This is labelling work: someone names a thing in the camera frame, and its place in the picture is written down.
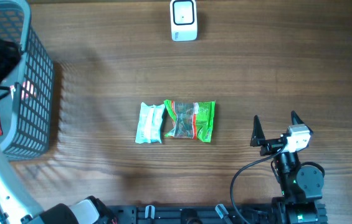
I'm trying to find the red tissue pack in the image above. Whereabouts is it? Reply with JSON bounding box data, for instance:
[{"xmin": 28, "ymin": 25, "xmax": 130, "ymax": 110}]
[{"xmin": 10, "ymin": 81, "xmax": 37, "ymax": 100}]

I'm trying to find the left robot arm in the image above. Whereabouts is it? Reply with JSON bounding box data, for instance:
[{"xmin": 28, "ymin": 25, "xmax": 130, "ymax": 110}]
[{"xmin": 0, "ymin": 39, "xmax": 118, "ymax": 223}]

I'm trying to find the black mounting rail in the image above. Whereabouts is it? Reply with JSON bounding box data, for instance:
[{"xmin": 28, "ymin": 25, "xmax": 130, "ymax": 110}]
[{"xmin": 109, "ymin": 203, "xmax": 328, "ymax": 224}]

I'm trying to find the teal wipes pack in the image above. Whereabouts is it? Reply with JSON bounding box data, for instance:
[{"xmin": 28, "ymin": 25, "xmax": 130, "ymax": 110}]
[{"xmin": 135, "ymin": 102, "xmax": 165, "ymax": 144}]

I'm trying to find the green gummy candy bag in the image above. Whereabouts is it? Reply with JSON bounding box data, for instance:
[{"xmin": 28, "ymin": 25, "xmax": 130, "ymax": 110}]
[{"xmin": 164, "ymin": 100, "xmax": 216, "ymax": 142}]

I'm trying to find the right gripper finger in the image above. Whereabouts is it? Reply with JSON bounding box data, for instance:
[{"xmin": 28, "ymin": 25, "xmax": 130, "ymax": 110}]
[
  {"xmin": 250, "ymin": 115, "xmax": 266, "ymax": 147},
  {"xmin": 291, "ymin": 111, "xmax": 313, "ymax": 134}
]

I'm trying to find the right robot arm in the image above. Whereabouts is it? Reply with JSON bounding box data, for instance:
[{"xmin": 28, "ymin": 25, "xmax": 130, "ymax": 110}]
[{"xmin": 250, "ymin": 111, "xmax": 325, "ymax": 223}]

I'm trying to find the grey plastic mesh basket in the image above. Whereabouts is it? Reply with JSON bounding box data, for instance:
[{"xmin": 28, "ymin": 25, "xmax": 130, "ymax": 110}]
[{"xmin": 0, "ymin": 1, "xmax": 55, "ymax": 161}]

